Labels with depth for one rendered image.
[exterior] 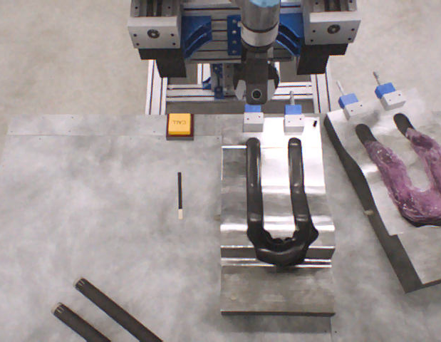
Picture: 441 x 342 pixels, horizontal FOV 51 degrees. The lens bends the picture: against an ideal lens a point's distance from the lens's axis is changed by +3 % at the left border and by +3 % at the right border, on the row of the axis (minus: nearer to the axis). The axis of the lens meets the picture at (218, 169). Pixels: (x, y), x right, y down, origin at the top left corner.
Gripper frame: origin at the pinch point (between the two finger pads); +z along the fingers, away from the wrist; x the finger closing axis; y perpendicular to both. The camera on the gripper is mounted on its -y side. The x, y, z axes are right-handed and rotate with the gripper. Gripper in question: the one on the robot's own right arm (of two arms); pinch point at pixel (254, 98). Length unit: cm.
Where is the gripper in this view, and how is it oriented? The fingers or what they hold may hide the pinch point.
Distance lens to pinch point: 111.9
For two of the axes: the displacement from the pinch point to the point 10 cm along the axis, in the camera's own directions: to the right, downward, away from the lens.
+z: 0.3, 4.3, 9.0
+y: 0.1, -9.0, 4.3
